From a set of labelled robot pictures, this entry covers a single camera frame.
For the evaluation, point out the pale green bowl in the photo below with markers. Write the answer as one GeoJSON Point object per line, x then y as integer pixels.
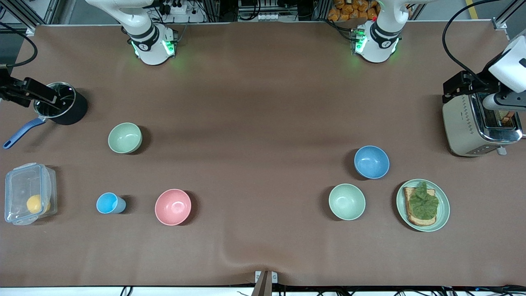
{"type": "Point", "coordinates": [124, 139]}
{"type": "Point", "coordinates": [347, 201]}

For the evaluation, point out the blue bowl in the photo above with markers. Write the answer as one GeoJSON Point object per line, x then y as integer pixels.
{"type": "Point", "coordinates": [372, 162]}

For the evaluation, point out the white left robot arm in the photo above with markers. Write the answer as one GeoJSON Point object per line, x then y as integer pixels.
{"type": "Point", "coordinates": [380, 45]}

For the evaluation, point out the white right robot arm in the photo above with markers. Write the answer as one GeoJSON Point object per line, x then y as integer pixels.
{"type": "Point", "coordinates": [150, 45]}

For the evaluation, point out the pink bowl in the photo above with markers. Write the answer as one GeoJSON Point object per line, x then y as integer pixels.
{"type": "Point", "coordinates": [172, 206]}

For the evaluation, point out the glass pot lid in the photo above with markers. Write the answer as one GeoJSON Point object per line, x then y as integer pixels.
{"type": "Point", "coordinates": [68, 98]}

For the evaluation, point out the beige chrome toaster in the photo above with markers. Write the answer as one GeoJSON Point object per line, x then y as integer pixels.
{"type": "Point", "coordinates": [460, 127]}

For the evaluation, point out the brown bread slice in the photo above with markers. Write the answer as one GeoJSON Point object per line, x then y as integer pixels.
{"type": "Point", "coordinates": [507, 119]}

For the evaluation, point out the clear plastic food container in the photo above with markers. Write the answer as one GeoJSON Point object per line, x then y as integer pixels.
{"type": "Point", "coordinates": [18, 185]}

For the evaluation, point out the yellow lemon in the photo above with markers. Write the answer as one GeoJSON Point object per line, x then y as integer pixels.
{"type": "Point", "coordinates": [35, 204]}

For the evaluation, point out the pale green plate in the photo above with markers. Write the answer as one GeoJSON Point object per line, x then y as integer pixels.
{"type": "Point", "coordinates": [444, 209]}

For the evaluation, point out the light blue cup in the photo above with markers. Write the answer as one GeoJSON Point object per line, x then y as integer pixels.
{"type": "Point", "coordinates": [107, 203]}

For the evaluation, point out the orange snack bag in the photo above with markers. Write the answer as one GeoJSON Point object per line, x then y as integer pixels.
{"type": "Point", "coordinates": [349, 10]}

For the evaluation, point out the toast slice with lettuce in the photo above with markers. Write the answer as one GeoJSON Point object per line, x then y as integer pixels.
{"type": "Point", "coordinates": [417, 222]}

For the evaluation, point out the white power strip with plugs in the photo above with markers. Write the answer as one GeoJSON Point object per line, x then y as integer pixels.
{"type": "Point", "coordinates": [176, 9]}

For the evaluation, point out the brown table cover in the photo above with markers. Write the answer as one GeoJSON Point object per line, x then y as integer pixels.
{"type": "Point", "coordinates": [263, 102]}

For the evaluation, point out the white empty power strip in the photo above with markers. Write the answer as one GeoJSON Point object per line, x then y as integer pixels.
{"type": "Point", "coordinates": [259, 17]}

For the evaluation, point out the aluminium frame profile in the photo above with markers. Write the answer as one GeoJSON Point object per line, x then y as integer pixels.
{"type": "Point", "coordinates": [500, 24]}
{"type": "Point", "coordinates": [41, 10]}

